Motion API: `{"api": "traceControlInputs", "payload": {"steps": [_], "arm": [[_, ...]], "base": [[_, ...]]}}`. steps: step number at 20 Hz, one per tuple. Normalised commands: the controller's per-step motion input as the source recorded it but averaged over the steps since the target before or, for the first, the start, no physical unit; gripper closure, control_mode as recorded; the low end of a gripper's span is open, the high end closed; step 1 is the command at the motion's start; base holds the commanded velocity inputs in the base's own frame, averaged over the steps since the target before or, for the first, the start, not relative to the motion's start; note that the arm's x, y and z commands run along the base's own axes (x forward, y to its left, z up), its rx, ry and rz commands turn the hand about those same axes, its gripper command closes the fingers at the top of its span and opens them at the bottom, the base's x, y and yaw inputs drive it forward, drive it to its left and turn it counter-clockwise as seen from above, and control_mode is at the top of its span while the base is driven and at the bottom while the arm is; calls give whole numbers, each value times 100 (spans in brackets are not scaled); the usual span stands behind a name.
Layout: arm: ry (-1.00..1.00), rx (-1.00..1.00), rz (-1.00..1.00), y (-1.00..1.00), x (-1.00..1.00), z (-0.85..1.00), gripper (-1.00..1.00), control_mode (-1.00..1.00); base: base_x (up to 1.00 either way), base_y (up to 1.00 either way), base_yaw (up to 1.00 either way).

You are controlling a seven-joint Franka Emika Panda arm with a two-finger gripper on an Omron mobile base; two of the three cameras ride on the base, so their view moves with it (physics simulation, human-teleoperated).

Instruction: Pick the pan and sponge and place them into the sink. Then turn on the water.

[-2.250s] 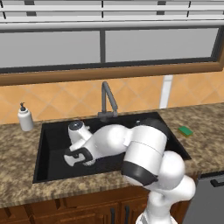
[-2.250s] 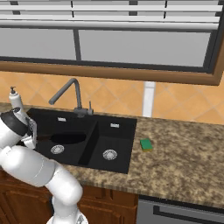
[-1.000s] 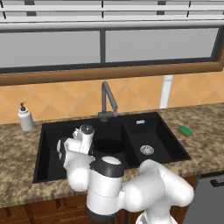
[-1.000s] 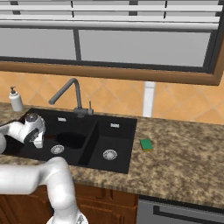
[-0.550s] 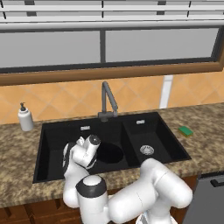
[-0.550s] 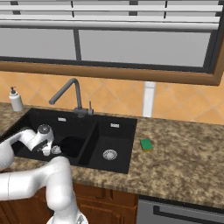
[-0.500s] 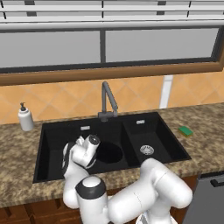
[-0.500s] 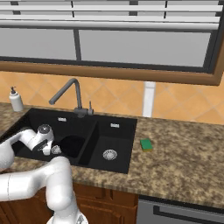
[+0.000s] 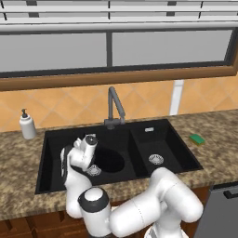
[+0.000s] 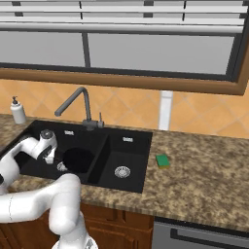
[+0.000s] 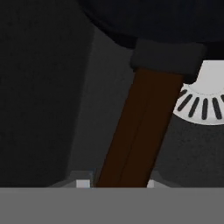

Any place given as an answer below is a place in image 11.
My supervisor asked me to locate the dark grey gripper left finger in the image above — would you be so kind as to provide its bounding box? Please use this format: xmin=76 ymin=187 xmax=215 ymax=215
xmin=49 ymin=170 xmax=97 ymax=189

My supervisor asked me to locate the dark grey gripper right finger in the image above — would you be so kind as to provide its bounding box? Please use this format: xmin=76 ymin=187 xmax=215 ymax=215
xmin=146 ymin=170 xmax=173 ymax=189

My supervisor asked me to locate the black pan with brown handle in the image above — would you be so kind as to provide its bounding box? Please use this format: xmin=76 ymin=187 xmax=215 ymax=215
xmin=76 ymin=0 xmax=224 ymax=189

